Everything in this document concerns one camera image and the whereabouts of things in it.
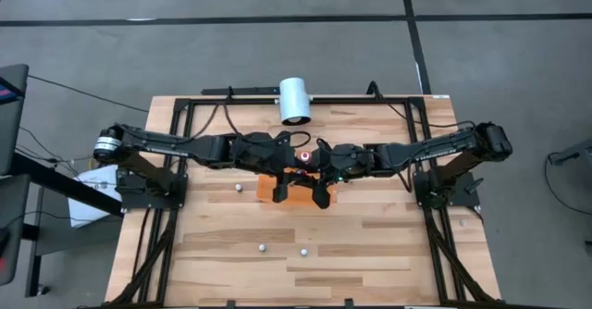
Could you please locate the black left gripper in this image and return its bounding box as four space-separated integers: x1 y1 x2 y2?
263 135 304 204

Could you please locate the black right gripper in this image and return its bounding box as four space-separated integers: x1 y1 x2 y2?
302 142 360 210

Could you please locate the translucent orange plastic tray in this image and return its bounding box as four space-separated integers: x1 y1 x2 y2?
256 174 338 208

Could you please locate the white cylindrical lamp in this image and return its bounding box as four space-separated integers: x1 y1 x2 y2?
276 77 314 127

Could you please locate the black power strip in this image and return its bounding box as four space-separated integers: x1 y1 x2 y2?
201 85 281 97

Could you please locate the white paper sheet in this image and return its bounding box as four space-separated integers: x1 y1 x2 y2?
68 164 126 229

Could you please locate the black desk beam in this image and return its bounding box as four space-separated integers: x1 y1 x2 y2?
8 153 125 217

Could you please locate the black floor stand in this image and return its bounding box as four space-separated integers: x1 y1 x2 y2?
547 136 592 167

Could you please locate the dark grey rounded panel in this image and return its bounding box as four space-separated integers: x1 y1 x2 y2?
0 63 30 176
0 174 31 287

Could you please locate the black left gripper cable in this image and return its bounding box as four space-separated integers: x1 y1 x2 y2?
277 130 313 150

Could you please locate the black table cable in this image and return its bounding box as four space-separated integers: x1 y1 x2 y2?
366 80 477 130

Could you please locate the black floor cable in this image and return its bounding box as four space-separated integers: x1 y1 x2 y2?
27 74 150 114

